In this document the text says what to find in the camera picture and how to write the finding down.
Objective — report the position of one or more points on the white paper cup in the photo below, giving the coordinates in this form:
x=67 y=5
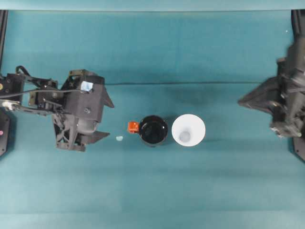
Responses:
x=190 y=124

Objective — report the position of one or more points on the small white paper scrap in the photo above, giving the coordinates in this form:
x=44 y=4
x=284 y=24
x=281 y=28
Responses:
x=119 y=138

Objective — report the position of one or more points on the blue-green table cloth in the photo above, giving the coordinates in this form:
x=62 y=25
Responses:
x=152 y=190

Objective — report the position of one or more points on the blue-green backdrop cloth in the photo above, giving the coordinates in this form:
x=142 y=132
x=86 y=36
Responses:
x=152 y=4

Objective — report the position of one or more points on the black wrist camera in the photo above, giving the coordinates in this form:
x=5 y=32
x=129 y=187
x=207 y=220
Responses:
x=83 y=105

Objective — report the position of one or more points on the black frame post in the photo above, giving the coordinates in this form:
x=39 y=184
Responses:
x=299 y=23
x=3 y=35

